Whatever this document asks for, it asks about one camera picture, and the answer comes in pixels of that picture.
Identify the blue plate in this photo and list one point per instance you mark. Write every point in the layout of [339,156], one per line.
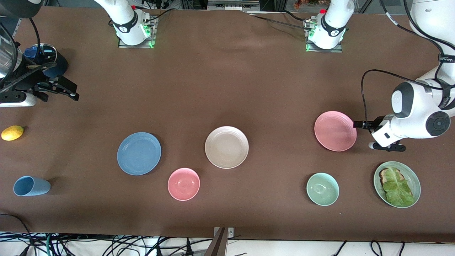
[138,153]

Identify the pink plate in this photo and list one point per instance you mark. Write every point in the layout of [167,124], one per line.
[334,131]

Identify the metal table edge bracket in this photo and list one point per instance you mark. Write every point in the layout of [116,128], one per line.
[230,232]

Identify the aluminium frame rail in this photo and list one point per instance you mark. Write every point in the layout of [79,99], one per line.
[231,5]

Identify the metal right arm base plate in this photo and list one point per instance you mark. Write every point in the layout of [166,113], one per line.
[124,46]

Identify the green plate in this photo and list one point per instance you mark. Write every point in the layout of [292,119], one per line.
[415,177]

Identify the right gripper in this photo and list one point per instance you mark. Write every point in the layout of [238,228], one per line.
[39,86]

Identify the small green bowl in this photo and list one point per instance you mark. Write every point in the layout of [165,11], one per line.
[322,189]

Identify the blue cup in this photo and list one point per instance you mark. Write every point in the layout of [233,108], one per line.
[33,186]

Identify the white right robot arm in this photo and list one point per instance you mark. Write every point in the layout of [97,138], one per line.
[126,25]

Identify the beige plate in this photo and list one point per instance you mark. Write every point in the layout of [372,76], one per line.
[226,147]

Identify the blue saucepan with glass lid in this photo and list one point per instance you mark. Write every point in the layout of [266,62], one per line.
[49,53]

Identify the bread slice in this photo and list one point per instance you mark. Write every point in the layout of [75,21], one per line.
[383,173]

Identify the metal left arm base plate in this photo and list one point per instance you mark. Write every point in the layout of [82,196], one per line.
[312,49]

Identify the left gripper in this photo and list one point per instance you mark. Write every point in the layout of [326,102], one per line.
[372,124]

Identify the yellow lemon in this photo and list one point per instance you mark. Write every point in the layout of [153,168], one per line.
[12,133]

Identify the green lettuce leaf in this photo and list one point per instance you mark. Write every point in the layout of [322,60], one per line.
[398,192]

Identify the small pink bowl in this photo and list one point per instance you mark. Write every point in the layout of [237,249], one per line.
[183,184]

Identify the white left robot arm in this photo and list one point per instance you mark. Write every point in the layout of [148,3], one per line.
[416,117]

